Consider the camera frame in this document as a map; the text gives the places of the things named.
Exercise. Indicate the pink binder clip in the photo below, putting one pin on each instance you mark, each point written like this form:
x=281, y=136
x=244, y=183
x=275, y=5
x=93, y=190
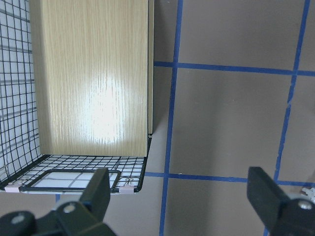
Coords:
x=128, y=187
x=13, y=187

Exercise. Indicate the pink binder clip left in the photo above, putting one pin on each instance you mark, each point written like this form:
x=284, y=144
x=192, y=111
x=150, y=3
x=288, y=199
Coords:
x=13, y=187

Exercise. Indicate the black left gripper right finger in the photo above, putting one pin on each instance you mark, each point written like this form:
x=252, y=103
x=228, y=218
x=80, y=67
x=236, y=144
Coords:
x=281, y=214

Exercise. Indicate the wire basket with wood panels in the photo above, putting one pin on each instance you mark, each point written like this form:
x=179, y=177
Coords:
x=76, y=92

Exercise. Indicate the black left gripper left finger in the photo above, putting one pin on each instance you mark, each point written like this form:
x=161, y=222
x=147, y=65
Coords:
x=75, y=218

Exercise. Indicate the pink binder clip right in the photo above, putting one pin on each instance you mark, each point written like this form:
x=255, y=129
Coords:
x=128, y=187

